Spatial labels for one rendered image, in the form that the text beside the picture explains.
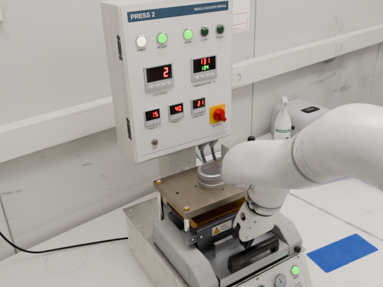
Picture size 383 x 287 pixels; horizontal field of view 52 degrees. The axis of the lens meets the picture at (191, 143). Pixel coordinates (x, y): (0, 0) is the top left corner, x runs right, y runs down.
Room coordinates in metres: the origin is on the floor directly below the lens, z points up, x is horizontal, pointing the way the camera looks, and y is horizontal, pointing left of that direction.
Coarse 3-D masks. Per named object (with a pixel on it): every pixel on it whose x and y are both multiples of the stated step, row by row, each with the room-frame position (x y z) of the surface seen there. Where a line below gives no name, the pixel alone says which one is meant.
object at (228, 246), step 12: (228, 240) 0.79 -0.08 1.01; (204, 252) 0.79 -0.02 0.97; (216, 252) 0.78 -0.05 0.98; (228, 252) 0.79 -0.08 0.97; (264, 252) 0.79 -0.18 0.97; (276, 252) 0.79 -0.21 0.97; (216, 264) 0.75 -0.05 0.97; (240, 264) 0.75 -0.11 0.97; (252, 264) 0.75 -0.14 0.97; (264, 264) 0.77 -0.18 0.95; (216, 276) 0.71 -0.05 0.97; (228, 276) 0.71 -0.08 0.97; (240, 276) 0.73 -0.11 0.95
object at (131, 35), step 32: (128, 0) 1.05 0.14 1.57; (160, 0) 1.01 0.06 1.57; (192, 0) 1.05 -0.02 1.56; (224, 0) 1.10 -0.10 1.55; (128, 32) 0.96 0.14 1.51; (160, 32) 1.00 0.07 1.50; (192, 32) 1.04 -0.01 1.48; (224, 32) 1.10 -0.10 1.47; (128, 64) 0.95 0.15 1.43; (160, 64) 0.99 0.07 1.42; (192, 64) 1.04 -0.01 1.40; (224, 64) 1.10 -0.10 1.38; (128, 96) 0.95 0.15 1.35; (160, 96) 0.99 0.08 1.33; (192, 96) 1.04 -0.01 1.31; (224, 96) 1.10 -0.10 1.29; (128, 128) 0.97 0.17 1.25; (160, 128) 0.99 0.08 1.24; (192, 128) 1.04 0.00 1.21; (224, 128) 1.10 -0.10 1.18; (160, 160) 1.08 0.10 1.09; (192, 160) 1.07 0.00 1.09
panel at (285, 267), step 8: (296, 256) 0.82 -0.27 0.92; (280, 264) 0.79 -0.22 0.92; (288, 264) 0.80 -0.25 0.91; (296, 264) 0.81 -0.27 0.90; (264, 272) 0.76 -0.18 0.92; (272, 272) 0.77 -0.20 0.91; (280, 272) 0.78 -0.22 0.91; (288, 272) 0.79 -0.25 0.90; (248, 280) 0.74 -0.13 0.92; (256, 280) 0.74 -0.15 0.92; (264, 280) 0.75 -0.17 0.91; (288, 280) 0.78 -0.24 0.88; (296, 280) 0.79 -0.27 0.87; (304, 280) 0.80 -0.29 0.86
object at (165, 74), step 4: (156, 68) 0.98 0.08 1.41; (160, 68) 0.99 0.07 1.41; (164, 68) 1.00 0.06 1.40; (168, 68) 1.00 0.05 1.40; (152, 72) 0.98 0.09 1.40; (156, 72) 0.98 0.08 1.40; (160, 72) 0.99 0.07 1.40; (164, 72) 0.99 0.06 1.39; (168, 72) 1.00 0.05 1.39; (152, 76) 0.98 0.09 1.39; (156, 76) 0.98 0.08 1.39; (160, 76) 0.99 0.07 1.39; (164, 76) 0.99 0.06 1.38; (168, 76) 1.00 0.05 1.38; (152, 80) 0.98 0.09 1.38
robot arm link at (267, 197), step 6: (252, 186) 0.69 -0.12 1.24; (258, 186) 0.68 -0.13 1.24; (264, 186) 0.68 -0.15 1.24; (252, 192) 0.71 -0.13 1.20; (258, 192) 0.69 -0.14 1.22; (264, 192) 0.69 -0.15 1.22; (270, 192) 0.68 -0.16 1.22; (276, 192) 0.68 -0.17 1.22; (282, 192) 0.68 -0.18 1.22; (252, 198) 0.71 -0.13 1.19; (258, 198) 0.70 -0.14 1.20; (264, 198) 0.69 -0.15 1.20; (270, 198) 0.69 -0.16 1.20; (276, 198) 0.69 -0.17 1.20; (282, 198) 0.69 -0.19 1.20; (258, 204) 0.70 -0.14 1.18; (264, 204) 0.69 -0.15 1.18; (270, 204) 0.69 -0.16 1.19; (276, 204) 0.69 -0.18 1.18
